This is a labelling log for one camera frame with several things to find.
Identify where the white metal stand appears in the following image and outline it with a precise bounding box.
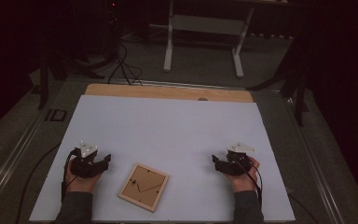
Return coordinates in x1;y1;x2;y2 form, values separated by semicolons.
162;0;255;79

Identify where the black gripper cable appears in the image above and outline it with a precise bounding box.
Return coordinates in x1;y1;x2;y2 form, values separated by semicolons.
236;155;264;209
61;147;79;203

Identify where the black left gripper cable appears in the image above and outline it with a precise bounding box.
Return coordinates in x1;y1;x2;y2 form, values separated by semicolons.
61;147;79;203

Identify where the bundle of black floor cables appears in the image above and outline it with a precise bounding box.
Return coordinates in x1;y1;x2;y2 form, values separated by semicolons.
106;40;145;87

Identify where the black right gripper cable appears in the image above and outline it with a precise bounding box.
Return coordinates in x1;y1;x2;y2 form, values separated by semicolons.
236;155;264;209

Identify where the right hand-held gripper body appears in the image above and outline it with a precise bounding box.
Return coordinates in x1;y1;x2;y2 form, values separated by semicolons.
223;142;257;177

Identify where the black metal stand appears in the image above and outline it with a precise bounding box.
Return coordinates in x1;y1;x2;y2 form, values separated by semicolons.
245;34;311;128

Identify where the wooden picture frame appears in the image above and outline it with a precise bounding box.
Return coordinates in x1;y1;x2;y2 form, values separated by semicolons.
117;161;171;214

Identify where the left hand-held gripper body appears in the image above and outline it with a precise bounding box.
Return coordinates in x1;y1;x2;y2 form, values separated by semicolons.
70;141;106;179

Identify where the black floor socket plate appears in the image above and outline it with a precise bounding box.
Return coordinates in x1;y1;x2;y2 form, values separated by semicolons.
44;108;68;123

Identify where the dark equipment rack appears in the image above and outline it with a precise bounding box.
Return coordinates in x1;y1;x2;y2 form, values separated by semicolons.
103;0;122;63

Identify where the person's right hand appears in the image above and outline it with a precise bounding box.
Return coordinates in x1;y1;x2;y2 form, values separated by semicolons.
225;156;261;194

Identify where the metal floor rail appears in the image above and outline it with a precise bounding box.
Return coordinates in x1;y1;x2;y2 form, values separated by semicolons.
282;95;347;224
0;104;50;216

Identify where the person's left hand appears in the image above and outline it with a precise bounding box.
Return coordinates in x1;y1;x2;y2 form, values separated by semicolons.
64;157;104;194

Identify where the black floor cable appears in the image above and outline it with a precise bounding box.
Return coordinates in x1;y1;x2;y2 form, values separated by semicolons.
287;191;320;224
14;142;62;224

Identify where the white table mat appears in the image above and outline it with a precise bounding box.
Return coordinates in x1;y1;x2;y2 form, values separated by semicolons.
28;94;296;223

